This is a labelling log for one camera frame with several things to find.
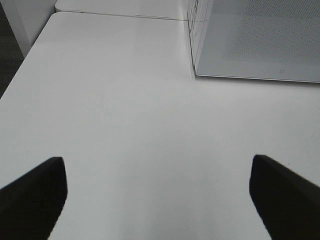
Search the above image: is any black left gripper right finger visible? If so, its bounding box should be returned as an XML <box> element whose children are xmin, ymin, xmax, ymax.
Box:
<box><xmin>249</xmin><ymin>154</ymin><xmax>320</xmax><ymax>240</ymax></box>

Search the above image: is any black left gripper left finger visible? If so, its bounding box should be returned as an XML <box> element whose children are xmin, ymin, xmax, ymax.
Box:
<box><xmin>0</xmin><ymin>157</ymin><xmax>68</xmax><ymax>240</ymax></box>

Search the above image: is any white microwave door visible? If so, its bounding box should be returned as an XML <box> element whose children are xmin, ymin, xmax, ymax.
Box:
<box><xmin>197</xmin><ymin>0</ymin><xmax>320</xmax><ymax>83</ymax></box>

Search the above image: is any white microwave oven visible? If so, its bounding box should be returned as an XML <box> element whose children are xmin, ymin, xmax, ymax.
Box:
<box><xmin>187</xmin><ymin>0</ymin><xmax>214</xmax><ymax>75</ymax></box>

